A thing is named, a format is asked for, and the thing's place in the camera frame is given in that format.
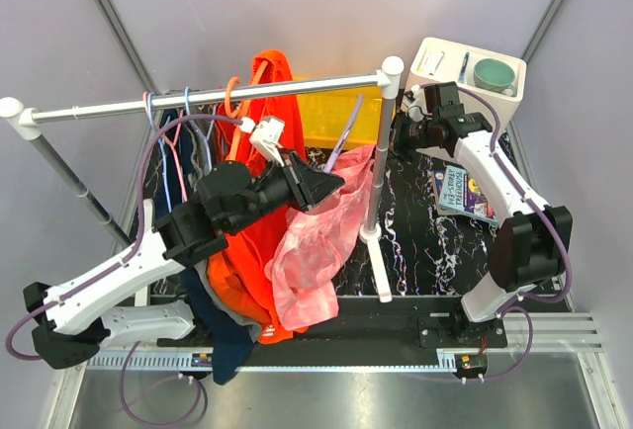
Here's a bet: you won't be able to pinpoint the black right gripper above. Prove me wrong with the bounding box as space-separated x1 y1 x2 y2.
364 110 438 165

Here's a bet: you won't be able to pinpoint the pink clothes hanger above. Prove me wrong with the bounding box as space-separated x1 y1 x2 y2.
142 91 188 212

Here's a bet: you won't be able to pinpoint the grey garment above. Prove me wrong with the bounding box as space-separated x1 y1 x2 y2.
190 121 215 179

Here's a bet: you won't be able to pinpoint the navy blue garment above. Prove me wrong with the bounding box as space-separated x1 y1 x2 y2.
155 123 253 386

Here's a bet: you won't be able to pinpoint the lilac wire clothes hanger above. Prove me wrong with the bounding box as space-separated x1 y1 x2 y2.
322 94 364 173

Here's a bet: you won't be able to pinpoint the white storage box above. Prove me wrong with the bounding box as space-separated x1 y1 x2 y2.
406 37 527 132

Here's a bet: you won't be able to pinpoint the black marble table mat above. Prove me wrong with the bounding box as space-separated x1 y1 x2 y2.
142 145 497 311

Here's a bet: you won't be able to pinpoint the yellow plastic crate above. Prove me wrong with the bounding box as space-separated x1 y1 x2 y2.
295 80 382 150

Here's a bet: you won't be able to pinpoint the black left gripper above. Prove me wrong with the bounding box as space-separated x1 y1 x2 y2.
227 147 345 234

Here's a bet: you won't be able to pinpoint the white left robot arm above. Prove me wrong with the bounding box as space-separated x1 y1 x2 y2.
23 151 344 370

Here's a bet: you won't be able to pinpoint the orange garment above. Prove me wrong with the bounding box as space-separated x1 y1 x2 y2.
205 48 311 346

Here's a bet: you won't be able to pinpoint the treehouse children's book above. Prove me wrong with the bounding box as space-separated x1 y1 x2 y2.
432 165 497 225

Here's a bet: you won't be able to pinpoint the white pen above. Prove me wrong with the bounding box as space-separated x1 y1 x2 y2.
427 51 445 76

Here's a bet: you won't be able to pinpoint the silver clothes rack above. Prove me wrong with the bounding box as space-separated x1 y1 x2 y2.
1 56 404 315

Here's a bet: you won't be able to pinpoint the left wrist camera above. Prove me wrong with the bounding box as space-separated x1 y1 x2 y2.
239 116 285 166

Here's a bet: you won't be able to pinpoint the blue pen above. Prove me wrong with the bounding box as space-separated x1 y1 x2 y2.
458 51 470 84

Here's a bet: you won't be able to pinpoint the teal ceramic cup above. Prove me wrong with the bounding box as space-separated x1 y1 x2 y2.
473 58 517 97

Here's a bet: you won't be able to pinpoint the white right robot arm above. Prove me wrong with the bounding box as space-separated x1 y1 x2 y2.
391 82 573 347

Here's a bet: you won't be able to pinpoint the pink patterned shorts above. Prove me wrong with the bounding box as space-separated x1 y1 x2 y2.
264 145 375 331

